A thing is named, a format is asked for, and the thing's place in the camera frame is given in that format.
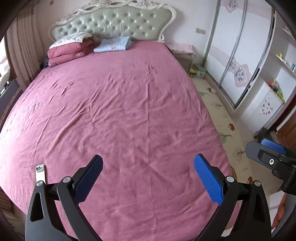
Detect green round stool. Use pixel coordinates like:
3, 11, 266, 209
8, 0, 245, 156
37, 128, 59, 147
254, 127, 273, 143

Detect brown wooden door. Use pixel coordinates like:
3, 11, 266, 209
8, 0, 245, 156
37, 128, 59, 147
276, 113, 296, 151

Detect cartoon play mat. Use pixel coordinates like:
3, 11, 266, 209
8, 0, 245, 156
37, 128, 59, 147
191, 77, 253, 183

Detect white cabinet with stickers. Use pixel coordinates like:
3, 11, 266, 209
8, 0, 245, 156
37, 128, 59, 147
241, 81, 283, 133

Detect white phone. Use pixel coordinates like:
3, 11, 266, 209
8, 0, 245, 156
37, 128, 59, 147
35, 164, 46, 184

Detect pink bed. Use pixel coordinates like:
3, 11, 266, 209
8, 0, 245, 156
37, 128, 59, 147
1, 41, 231, 240

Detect green storage box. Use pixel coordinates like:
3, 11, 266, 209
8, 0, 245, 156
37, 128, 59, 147
190, 64, 206, 78

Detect white sliding wardrobe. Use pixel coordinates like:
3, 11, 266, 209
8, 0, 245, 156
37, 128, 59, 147
204, 1, 274, 108

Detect grey nightstand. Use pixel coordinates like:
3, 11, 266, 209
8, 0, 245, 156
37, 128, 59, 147
172, 51, 196, 74

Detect folded pink quilt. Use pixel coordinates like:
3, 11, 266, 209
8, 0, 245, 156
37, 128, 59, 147
47, 38, 94, 67

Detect pink cloth on nightstand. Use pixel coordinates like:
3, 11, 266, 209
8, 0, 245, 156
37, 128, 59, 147
166, 43, 196, 57

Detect folded blue blanket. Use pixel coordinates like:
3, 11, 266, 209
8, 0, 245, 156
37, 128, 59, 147
93, 36, 132, 53

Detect beige curtain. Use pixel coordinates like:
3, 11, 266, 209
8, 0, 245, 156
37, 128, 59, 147
6, 1, 44, 90

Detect striped white pillow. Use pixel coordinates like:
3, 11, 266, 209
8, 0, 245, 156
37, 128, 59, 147
49, 32, 92, 49

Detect green tufted headboard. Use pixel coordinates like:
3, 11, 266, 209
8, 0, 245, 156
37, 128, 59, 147
49, 1, 176, 42

